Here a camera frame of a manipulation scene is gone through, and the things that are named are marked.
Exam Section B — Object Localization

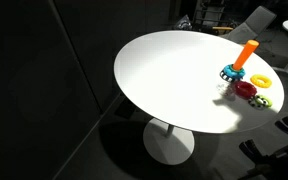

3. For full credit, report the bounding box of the clear plastic ring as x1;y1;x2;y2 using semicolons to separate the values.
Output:
216;82;237;101

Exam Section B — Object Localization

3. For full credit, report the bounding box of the white table pedestal base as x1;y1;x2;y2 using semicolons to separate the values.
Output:
142;117;196;166

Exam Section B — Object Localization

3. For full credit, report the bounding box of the orange stand post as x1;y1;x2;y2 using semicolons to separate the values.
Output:
232;39;260;72

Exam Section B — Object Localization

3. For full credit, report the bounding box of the green black white ring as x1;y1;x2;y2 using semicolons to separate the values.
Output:
248;94;274;110

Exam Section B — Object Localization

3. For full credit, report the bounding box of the black white striped ring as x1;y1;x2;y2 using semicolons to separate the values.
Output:
219;70;243;84

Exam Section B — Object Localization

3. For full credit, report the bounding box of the chair with wooden armrest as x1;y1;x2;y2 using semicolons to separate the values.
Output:
192;0;239;36

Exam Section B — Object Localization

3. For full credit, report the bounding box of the red toy ring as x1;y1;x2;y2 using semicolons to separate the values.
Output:
233;80;258;100

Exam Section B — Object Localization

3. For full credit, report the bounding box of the yellow toy ring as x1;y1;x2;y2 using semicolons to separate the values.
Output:
249;73;273;89

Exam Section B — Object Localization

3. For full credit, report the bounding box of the blue toy ring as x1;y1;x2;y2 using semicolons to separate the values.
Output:
222;64;247;81

